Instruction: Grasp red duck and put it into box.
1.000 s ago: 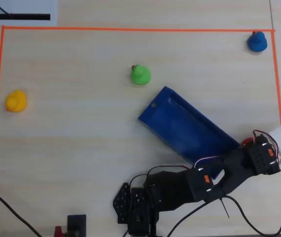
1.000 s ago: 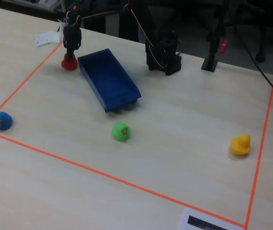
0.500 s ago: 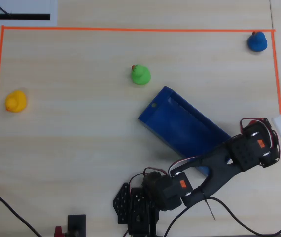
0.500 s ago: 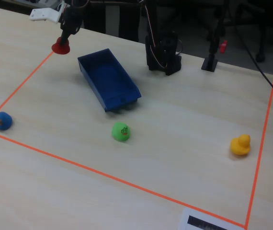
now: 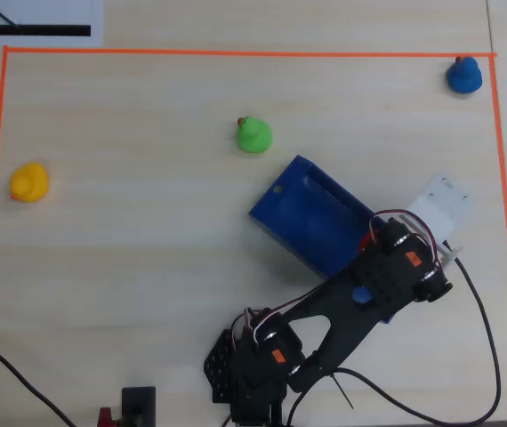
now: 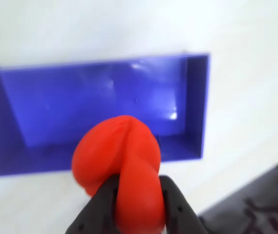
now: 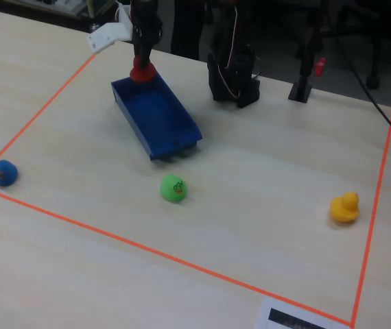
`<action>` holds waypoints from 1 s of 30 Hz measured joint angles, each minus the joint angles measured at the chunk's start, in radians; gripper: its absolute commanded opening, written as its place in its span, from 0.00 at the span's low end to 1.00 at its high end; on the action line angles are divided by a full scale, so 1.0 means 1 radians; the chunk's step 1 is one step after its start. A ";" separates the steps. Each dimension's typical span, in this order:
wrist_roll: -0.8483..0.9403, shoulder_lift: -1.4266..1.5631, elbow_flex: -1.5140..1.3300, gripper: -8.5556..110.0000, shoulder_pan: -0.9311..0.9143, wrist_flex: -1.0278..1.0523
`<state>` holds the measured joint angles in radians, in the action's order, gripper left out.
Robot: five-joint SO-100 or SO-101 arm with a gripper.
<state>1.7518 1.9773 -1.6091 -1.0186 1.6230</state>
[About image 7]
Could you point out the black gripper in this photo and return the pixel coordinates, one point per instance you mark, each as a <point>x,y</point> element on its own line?
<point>145,37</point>

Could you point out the red rubber duck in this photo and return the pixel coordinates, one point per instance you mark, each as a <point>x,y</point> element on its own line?
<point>142,76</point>

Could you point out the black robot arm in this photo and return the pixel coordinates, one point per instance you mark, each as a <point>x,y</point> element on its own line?
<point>230,79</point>

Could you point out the blue plastic box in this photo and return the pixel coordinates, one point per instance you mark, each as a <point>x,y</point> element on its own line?
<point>157,113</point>

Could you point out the green rubber duck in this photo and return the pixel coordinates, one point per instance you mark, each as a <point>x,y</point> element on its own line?
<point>171,190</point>

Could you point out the yellow rubber duck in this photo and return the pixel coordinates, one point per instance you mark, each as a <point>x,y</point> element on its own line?
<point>344,209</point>

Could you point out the person legs dark trousers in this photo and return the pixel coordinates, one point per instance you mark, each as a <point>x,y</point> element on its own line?
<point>187,31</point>

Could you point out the silver caster wheel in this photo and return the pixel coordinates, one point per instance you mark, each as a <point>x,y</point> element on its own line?
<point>96,28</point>

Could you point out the cluttered shelf rack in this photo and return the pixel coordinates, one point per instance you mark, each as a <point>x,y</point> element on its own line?
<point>61,7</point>

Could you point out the orange tape strip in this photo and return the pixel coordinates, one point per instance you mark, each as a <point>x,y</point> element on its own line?
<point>376,205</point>
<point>164,255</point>
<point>44,108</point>

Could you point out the blue ball toy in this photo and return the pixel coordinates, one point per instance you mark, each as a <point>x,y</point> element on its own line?
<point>3,173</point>

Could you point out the black office chair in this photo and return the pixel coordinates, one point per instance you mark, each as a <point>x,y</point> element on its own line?
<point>374,41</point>

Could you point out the white paper with black bar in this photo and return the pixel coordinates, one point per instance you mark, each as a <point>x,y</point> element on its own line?
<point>262,315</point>

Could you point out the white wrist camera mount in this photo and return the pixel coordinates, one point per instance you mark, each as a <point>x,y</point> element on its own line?
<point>108,36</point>

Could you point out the black camera stand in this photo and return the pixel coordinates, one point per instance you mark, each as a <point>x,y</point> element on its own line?
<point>300,90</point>

